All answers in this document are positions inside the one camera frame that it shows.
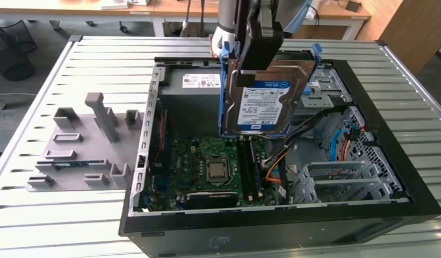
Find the wooden desk white frame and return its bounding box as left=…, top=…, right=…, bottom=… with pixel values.
left=0, top=0, right=372, bottom=41

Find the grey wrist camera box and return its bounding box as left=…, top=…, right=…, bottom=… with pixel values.
left=260, top=0, right=279, bottom=39

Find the white flat box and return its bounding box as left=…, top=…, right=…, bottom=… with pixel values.
left=100, top=0, right=130, bottom=10

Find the metal optical drive cage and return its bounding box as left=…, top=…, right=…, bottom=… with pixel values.
left=295, top=60, right=353, bottom=126

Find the green motherboard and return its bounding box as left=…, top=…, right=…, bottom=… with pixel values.
left=149, top=135, right=279, bottom=212

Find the black graphics card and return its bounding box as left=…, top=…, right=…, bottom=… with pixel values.
left=185, top=190, right=239, bottom=209

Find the black mesh wastebasket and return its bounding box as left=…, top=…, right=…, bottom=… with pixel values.
left=0, top=20, right=38, bottom=82

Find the black flat cable bundle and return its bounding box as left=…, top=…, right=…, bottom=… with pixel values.
left=263, top=106, right=351, bottom=167

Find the hard disk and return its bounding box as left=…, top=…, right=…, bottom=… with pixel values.
left=219, top=40, right=324, bottom=139

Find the red orange power wire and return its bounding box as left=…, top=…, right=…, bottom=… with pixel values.
left=340, top=125, right=368, bottom=161

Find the CPU socket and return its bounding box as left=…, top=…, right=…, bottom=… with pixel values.
left=204, top=155, right=232, bottom=186

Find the grey metal disk bay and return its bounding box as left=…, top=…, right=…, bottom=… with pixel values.
left=293, top=161, right=400, bottom=204

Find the grey power supply unit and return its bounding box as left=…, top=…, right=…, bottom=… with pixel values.
left=159, top=68, right=228, bottom=139

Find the brown wooden cabinet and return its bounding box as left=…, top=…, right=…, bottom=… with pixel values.
left=380, top=0, right=441, bottom=76

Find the blue data wire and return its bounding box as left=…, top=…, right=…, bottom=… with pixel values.
left=329, top=127, right=355, bottom=162

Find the grey plastic parts rack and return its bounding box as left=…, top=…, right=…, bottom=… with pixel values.
left=26, top=92, right=147, bottom=193

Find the silver CPU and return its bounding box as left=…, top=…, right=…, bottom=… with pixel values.
left=209, top=162, right=228, bottom=178

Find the black RAM slot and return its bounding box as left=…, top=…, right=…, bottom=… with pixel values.
left=239, top=137, right=256, bottom=201

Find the black open PC case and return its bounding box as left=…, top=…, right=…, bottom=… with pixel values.
left=119, top=56, right=441, bottom=258

